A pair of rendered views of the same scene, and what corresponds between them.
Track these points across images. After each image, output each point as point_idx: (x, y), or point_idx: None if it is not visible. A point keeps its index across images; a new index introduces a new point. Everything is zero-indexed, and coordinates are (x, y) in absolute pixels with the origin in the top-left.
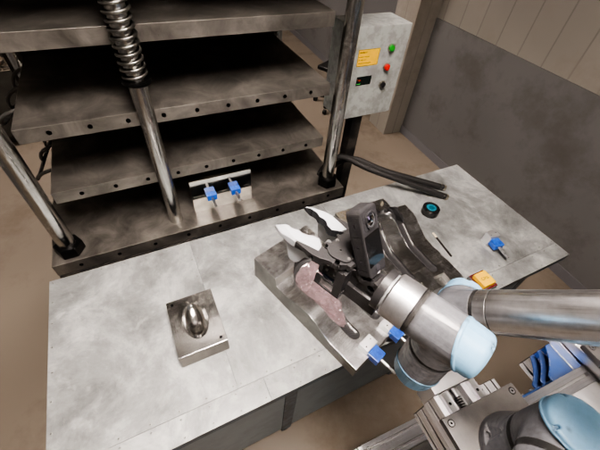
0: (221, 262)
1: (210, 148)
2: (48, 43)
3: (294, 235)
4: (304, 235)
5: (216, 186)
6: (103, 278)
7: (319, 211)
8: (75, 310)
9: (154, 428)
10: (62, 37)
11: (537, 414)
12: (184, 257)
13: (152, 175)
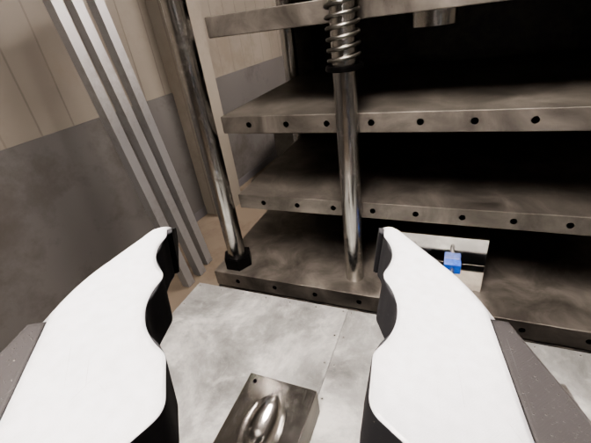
0: (370, 362)
1: (434, 192)
2: (271, 23)
3: (94, 286)
4: (130, 317)
5: (423, 249)
6: (236, 303)
7: (416, 253)
8: (190, 322)
9: None
10: (284, 16)
11: None
12: (327, 327)
13: (339, 204)
